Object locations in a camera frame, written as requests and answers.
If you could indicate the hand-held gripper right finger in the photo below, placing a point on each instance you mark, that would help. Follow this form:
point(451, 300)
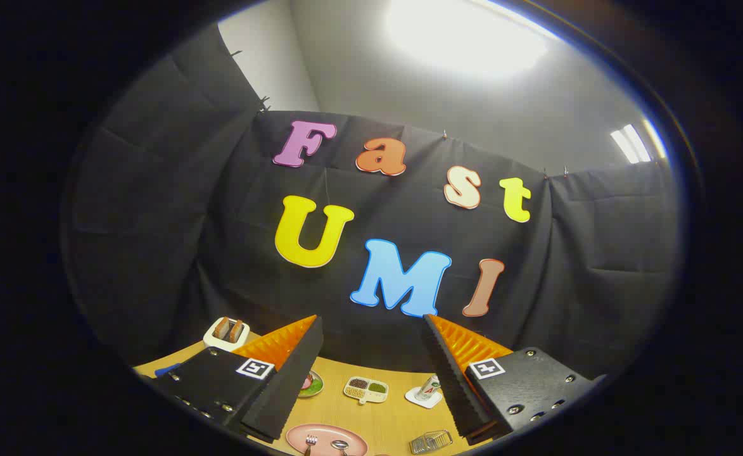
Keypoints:
point(457, 386)

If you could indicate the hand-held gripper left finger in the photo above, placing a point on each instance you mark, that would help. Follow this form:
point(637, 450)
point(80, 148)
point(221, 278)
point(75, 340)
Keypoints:
point(289, 386)

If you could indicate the white oval food plate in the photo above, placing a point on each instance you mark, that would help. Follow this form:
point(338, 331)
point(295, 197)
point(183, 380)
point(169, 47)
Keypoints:
point(315, 385)

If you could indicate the white bottle with green label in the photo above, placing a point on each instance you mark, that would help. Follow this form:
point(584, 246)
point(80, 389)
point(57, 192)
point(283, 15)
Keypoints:
point(430, 385)

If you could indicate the white square coaster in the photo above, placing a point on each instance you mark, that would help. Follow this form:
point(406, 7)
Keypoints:
point(420, 401)

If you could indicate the pink plate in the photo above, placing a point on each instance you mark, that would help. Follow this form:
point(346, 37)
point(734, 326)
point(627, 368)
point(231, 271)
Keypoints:
point(327, 434)

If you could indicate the brown toast slice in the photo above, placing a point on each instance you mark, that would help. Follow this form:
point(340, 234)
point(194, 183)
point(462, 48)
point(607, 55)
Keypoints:
point(222, 327)
point(237, 330)

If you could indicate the white divided bean dish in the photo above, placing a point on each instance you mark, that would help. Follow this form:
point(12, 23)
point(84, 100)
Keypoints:
point(366, 390)

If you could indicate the white toaster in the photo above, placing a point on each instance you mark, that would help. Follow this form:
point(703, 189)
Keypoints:
point(219, 342)

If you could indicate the blue cloth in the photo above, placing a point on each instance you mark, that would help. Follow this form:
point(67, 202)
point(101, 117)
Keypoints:
point(167, 370)

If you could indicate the rectangular ceiling light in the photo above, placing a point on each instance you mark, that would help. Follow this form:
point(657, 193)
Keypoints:
point(631, 144)

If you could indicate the bright ceiling light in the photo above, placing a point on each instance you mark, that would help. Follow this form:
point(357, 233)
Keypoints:
point(466, 35)

